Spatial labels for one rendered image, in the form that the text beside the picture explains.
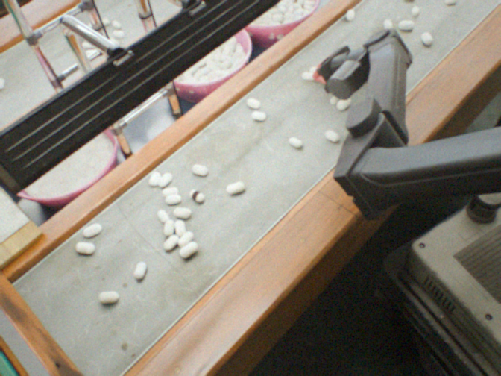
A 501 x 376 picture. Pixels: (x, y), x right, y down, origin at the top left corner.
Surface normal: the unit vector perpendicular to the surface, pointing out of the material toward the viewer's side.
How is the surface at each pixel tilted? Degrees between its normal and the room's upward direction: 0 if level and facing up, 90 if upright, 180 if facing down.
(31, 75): 0
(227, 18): 58
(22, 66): 0
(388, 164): 38
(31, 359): 0
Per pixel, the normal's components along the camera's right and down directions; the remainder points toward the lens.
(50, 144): 0.55, 0.13
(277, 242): -0.10, -0.58
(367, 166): -0.50, -0.69
